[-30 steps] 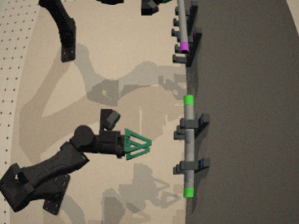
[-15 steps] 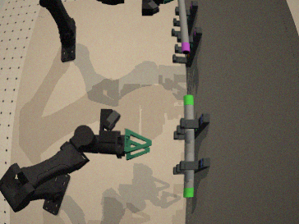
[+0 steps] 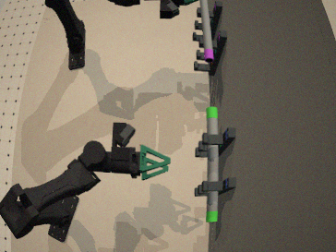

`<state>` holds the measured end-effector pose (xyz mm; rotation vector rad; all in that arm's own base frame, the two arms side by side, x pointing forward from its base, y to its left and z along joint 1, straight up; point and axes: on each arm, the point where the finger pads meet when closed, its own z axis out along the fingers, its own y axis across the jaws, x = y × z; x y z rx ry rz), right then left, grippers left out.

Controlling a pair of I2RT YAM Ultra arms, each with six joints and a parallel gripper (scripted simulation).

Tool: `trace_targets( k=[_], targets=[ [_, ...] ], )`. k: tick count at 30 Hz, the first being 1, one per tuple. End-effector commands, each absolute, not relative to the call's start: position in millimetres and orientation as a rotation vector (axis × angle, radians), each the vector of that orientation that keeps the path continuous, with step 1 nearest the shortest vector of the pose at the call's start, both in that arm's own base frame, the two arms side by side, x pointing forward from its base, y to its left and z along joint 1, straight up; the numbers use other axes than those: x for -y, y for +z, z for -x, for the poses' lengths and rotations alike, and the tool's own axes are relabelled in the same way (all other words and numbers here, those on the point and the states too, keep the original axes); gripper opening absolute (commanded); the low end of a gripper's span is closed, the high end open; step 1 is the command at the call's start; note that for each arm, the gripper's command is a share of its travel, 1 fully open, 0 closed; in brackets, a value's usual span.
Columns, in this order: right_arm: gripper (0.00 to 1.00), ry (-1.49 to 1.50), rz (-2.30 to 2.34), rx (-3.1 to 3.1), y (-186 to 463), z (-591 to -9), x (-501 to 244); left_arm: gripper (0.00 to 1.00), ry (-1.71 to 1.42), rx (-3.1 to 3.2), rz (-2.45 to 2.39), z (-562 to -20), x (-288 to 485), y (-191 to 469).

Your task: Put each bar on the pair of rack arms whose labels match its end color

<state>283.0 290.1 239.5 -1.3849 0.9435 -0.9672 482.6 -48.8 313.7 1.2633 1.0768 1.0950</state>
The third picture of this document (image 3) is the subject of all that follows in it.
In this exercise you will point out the beige wall panel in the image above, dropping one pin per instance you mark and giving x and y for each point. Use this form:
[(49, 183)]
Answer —
[(276, 84)]

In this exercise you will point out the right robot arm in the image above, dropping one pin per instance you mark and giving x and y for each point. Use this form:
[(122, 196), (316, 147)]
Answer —
[(71, 183)]

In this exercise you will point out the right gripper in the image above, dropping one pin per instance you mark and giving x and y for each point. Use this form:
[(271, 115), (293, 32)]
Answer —
[(130, 167)]

